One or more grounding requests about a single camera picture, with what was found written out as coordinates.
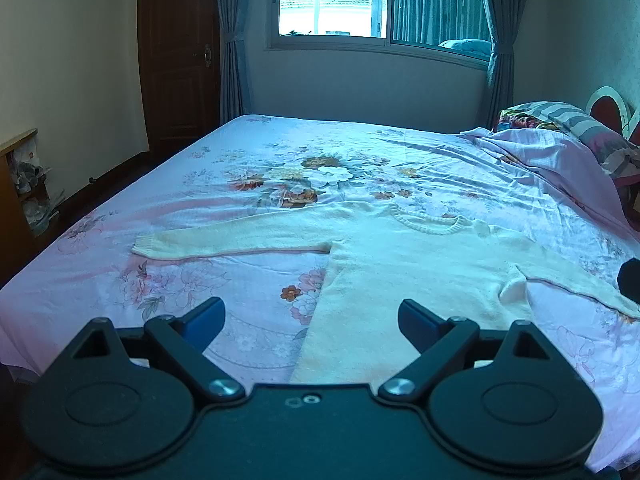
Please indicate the bed with floral sheet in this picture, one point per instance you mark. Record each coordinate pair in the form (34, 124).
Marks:
(200, 170)

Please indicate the striped floral pillow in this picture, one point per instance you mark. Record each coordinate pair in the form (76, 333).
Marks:
(565, 117)

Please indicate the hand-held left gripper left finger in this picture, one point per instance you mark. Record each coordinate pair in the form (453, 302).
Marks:
(206, 317)

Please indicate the crumpled papers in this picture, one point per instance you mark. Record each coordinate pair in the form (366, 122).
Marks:
(31, 175)

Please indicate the teal cushion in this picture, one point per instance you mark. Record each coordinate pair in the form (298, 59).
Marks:
(465, 46)

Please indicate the red and white headboard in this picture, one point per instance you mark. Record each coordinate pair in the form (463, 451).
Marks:
(602, 105)

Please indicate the window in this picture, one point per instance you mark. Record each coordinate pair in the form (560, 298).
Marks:
(325, 0)

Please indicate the brown wooden door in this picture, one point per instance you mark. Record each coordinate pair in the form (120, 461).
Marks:
(175, 85)

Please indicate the grey curtain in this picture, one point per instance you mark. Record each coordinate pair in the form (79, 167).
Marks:
(232, 60)
(500, 75)

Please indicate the wooden shelf unit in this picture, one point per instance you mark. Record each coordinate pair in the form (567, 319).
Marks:
(15, 240)

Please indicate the cream knit sweater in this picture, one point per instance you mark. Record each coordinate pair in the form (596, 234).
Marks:
(400, 270)

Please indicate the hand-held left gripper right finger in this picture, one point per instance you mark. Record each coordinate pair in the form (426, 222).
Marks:
(416, 327)

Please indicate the pink blanket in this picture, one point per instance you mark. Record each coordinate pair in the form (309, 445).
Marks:
(545, 160)

